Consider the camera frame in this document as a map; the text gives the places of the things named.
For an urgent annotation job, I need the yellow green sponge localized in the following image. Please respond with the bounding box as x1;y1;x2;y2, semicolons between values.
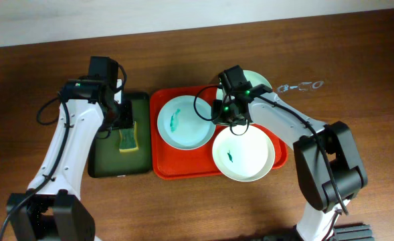
119;121;139;153

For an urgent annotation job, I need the white plate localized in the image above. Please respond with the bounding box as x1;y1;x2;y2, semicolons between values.
212;125;276;182

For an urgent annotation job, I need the light blue plate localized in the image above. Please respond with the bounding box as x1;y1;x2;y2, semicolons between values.
156;95;215;151

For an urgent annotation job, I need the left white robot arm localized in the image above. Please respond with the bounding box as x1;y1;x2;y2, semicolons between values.
0;76;126;240

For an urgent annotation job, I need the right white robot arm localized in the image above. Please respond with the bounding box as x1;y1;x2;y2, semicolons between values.
212;90;373;240

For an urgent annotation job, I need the dark green tray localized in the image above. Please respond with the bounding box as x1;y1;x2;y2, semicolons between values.
88;92;152;178

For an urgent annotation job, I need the red plastic tray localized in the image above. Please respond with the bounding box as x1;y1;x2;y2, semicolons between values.
149;84;288;181

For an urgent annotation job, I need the mint green plate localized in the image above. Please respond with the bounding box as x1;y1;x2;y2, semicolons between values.
215;70;272;100

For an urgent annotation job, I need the white marking on table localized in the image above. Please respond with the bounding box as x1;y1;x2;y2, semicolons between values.
277;80;324;93

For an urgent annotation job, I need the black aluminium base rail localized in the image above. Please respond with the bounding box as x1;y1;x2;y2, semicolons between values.
254;224;375;241

